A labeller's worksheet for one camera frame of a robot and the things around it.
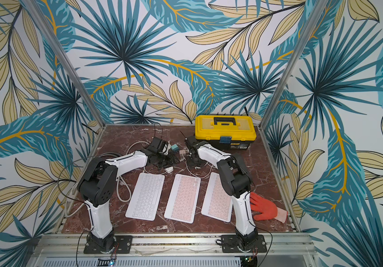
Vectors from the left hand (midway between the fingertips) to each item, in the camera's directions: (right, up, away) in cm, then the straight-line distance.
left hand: (177, 163), depth 94 cm
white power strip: (-5, -4, +1) cm, 6 cm away
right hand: (+10, 0, +7) cm, 12 cm away
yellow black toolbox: (+29, +18, +1) cm, 34 cm away
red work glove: (+46, -22, -12) cm, 52 cm away
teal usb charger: (-3, +9, +12) cm, 15 cm away
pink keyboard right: (+22, -19, -8) cm, 30 cm away
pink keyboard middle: (+3, -19, -8) cm, 21 cm away
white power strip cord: (-32, +6, +10) cm, 34 cm away
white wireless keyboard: (-16, -16, -8) cm, 24 cm away
